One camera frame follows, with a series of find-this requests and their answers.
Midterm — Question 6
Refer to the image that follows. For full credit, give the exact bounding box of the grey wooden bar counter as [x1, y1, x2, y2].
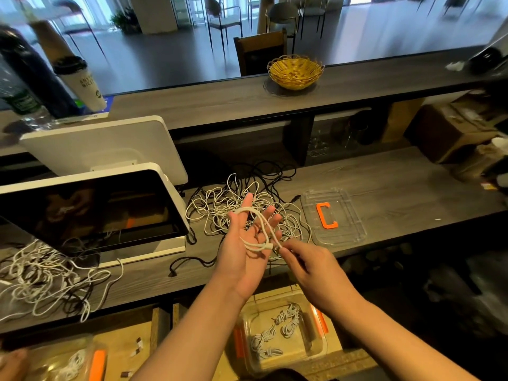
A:
[0, 45, 508, 159]

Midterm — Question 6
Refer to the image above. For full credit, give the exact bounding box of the black cable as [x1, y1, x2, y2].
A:
[168, 253, 217, 278]

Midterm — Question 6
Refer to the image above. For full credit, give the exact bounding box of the person's right forearm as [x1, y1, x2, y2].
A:
[333, 293, 481, 381]

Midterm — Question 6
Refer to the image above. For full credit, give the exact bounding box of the brown cardboard box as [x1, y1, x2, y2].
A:
[416, 103, 501, 164]

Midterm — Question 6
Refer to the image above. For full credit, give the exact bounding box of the black device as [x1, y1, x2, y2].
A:
[468, 20, 508, 75]

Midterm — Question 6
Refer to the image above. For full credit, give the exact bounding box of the pile of white containers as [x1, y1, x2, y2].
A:
[341, 242, 414, 275]

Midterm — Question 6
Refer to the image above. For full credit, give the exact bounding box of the round wooden table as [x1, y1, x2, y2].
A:
[0, 4, 84, 64]

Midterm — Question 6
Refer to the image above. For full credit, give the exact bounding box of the bundle of black cables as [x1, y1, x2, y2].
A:
[230, 160, 297, 203]

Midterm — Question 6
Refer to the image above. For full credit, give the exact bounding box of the person's left forearm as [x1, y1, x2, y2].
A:
[131, 285, 251, 381]

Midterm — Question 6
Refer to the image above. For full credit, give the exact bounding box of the brown wooden chair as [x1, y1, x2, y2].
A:
[234, 29, 288, 78]

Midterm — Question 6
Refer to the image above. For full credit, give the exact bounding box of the white paper coffee cup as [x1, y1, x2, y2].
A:
[52, 55, 108, 114]

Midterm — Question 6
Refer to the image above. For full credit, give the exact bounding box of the black metal chair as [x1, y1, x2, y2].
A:
[266, 2, 303, 48]
[51, 0, 108, 60]
[205, 0, 244, 52]

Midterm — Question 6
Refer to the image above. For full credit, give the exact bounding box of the clear container drawer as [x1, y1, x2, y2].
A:
[232, 291, 330, 376]
[16, 333, 108, 381]

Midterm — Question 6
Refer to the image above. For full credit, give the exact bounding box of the yellow woven basket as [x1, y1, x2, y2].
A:
[267, 55, 325, 92]

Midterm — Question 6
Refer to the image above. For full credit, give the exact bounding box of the white touchscreen monitor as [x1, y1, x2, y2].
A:
[0, 162, 192, 268]

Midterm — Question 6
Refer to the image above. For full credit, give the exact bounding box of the clear lid orange handle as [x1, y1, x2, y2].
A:
[300, 188, 368, 251]

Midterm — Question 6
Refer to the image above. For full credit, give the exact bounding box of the white customer display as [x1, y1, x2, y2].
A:
[20, 115, 189, 186]

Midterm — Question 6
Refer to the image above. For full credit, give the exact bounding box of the person's right hand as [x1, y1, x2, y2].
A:
[278, 238, 362, 318]

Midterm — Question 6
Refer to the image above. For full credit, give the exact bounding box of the black thermos bottle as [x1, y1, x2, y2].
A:
[0, 26, 80, 120]

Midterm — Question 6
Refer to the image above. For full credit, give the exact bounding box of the wooden drawer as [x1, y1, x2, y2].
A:
[0, 307, 171, 381]
[173, 282, 378, 381]

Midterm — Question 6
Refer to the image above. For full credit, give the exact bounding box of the flat cardboard sheet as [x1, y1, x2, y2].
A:
[381, 97, 425, 143]

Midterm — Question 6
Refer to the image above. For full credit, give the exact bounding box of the clear plastic water bottle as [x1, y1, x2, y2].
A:
[0, 55, 55, 130]

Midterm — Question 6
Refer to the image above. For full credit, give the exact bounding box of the green potted plant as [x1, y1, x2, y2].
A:
[110, 7, 141, 35]

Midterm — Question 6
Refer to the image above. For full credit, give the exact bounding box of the person's left hand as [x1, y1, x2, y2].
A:
[210, 193, 284, 302]

